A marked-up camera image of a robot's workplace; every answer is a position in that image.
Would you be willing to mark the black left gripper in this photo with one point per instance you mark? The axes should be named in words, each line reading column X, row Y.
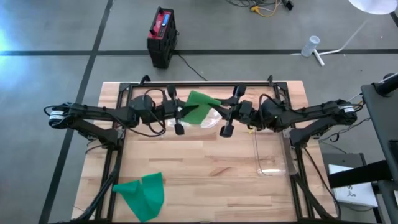
column 169, row 110

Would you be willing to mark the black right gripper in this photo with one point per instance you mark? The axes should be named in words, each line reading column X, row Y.
column 245, row 112

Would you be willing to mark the light green elastic bandage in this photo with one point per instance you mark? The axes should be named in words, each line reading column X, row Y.
column 200, row 102

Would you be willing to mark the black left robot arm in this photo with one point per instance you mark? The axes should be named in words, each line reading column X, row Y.
column 99, row 113

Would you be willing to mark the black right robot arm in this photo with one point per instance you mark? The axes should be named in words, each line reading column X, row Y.
column 311, row 113

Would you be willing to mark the dark green bandage piece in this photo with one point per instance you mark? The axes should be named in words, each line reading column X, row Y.
column 146, row 196

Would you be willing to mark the clear crumpled plastic bag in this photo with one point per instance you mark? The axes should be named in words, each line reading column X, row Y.
column 214, row 119

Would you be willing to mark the clear plastic container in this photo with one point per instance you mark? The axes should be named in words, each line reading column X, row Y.
column 270, row 155

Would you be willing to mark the red and black box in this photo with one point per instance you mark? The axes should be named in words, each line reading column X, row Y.
column 161, row 40

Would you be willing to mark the black plug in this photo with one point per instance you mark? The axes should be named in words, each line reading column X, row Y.
column 287, row 4

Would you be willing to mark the grey flat box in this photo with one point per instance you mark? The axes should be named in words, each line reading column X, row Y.
column 342, row 158

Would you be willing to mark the white box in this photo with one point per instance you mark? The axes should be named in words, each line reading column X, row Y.
column 351, row 193

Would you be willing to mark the grey desk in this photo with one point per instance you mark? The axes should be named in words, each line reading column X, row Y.
column 379, row 124

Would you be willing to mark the white floor stand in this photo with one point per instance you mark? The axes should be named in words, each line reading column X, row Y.
column 373, row 4

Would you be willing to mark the black aluminium rig frame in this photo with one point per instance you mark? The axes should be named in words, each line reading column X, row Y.
column 202, row 84

